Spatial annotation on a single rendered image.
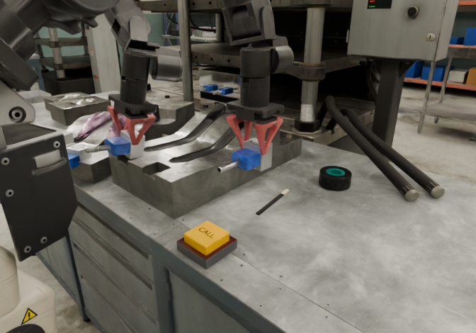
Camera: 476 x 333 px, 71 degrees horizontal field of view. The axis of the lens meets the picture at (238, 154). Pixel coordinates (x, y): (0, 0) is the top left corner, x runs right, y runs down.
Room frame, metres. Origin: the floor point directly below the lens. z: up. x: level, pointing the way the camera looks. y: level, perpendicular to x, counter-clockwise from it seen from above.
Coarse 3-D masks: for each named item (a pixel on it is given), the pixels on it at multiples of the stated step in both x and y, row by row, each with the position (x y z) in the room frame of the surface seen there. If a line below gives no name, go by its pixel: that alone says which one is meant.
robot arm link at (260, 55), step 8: (248, 48) 0.64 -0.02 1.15; (256, 48) 0.63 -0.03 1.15; (264, 48) 0.64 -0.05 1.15; (272, 48) 0.66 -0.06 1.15; (240, 56) 0.65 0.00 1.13; (248, 56) 0.63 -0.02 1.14; (256, 56) 0.63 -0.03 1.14; (264, 56) 0.63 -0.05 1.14; (272, 56) 0.67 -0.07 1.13; (240, 64) 0.65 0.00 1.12; (248, 64) 0.63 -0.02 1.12; (256, 64) 0.62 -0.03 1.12; (264, 64) 0.63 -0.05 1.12; (272, 64) 0.67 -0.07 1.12; (240, 72) 0.65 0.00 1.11; (248, 72) 0.63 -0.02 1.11; (256, 72) 0.62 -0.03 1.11; (264, 72) 0.63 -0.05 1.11; (248, 80) 0.64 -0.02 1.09
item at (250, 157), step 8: (248, 144) 0.65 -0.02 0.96; (256, 144) 0.65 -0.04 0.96; (272, 144) 0.66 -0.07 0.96; (232, 152) 0.63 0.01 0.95; (240, 152) 0.63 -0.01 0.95; (248, 152) 0.63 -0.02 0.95; (256, 152) 0.63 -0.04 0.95; (232, 160) 0.63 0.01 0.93; (240, 160) 0.61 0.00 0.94; (248, 160) 0.61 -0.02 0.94; (256, 160) 0.62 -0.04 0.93; (264, 160) 0.64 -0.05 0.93; (224, 168) 0.58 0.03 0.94; (240, 168) 0.62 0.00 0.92; (248, 168) 0.61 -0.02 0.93; (256, 168) 0.64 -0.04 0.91; (264, 168) 0.64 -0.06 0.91
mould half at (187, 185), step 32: (192, 128) 0.95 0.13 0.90; (224, 128) 0.90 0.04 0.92; (128, 160) 0.73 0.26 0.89; (160, 160) 0.73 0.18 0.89; (192, 160) 0.74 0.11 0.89; (224, 160) 0.74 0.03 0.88; (288, 160) 0.93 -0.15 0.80; (160, 192) 0.64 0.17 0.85; (192, 192) 0.66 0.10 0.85; (224, 192) 0.73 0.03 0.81
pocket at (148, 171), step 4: (152, 164) 0.71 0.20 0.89; (156, 164) 0.72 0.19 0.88; (160, 164) 0.72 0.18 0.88; (164, 164) 0.71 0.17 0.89; (144, 168) 0.70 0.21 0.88; (148, 168) 0.70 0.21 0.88; (152, 168) 0.71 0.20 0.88; (156, 168) 0.72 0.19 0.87; (160, 168) 0.72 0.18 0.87; (164, 168) 0.71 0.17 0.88; (168, 168) 0.70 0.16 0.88; (144, 172) 0.69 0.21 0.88; (148, 172) 0.70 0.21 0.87; (152, 172) 0.71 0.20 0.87; (156, 172) 0.72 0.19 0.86; (148, 176) 0.67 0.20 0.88; (152, 176) 0.70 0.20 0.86
